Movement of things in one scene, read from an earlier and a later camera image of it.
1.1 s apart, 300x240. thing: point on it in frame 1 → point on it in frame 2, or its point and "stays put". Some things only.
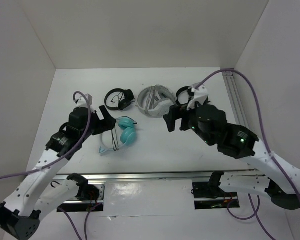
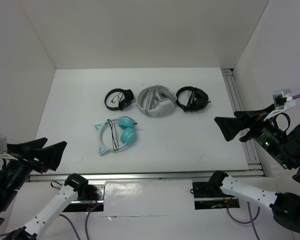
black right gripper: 175,112 → 227,125
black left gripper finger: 109,120 → 27,148
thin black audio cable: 114,145 stays put
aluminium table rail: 153,176 stays put
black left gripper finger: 103,128 → 48,157
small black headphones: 125,100 stays put
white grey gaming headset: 155,101 stays put
